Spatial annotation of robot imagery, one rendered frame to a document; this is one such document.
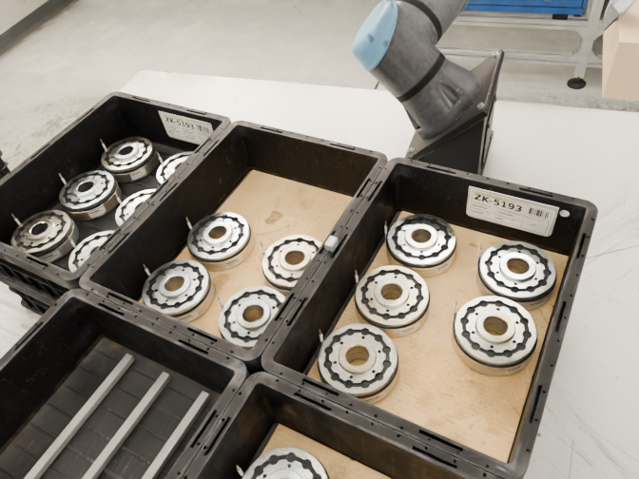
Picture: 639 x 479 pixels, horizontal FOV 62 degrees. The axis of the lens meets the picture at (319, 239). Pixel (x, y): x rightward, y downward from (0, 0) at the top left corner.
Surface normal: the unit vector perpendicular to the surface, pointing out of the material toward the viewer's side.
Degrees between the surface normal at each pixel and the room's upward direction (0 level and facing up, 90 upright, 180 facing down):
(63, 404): 0
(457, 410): 0
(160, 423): 0
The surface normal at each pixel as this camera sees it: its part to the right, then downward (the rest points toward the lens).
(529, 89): -0.12, -0.67
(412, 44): 0.34, 0.07
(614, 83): -0.33, 0.73
